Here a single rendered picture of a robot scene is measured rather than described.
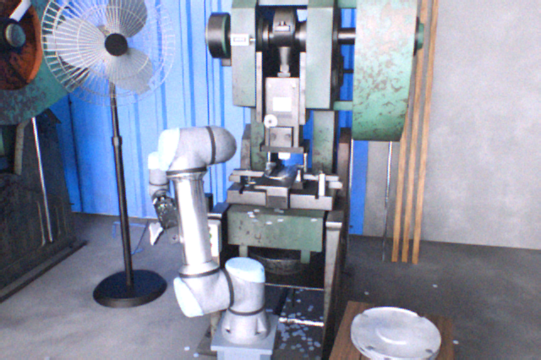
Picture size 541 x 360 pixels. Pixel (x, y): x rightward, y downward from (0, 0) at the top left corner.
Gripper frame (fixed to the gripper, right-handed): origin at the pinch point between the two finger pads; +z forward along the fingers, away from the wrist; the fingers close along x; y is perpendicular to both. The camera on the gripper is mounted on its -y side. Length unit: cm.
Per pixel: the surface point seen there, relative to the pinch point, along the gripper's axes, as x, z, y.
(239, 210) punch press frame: 28.0, -31.9, -18.1
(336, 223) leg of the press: 59, -7, -23
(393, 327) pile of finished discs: 58, 31, -43
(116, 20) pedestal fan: 7, -98, 55
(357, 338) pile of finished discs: 44, 31, -41
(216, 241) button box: 14.8, -23.5, -22.6
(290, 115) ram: 59, -39, 12
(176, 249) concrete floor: 0, -133, -93
